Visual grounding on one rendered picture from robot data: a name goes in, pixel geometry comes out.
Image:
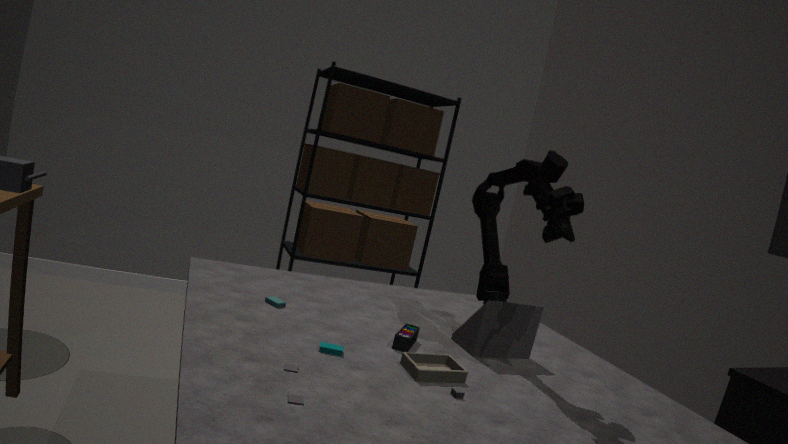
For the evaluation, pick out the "teal rectangular block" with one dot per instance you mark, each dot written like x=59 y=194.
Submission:
x=331 y=349
x=275 y=301

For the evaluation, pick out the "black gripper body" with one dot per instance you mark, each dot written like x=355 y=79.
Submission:
x=550 y=201

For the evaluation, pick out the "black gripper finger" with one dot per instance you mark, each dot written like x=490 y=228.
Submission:
x=561 y=220
x=553 y=229

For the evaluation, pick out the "beige square tray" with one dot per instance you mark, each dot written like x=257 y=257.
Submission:
x=433 y=368

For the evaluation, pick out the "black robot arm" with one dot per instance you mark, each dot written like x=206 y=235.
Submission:
x=494 y=275

